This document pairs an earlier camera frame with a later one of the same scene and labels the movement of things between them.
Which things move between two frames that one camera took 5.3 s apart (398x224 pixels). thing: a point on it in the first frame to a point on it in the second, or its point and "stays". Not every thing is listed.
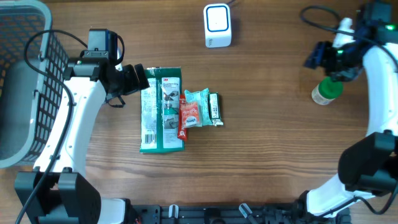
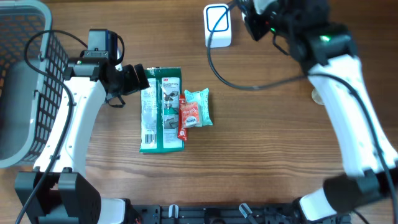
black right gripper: x=316 y=58 to x=251 y=22
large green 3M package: x=159 y=111 stays
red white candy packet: x=189 y=114 stays
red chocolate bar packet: x=182 y=133 stays
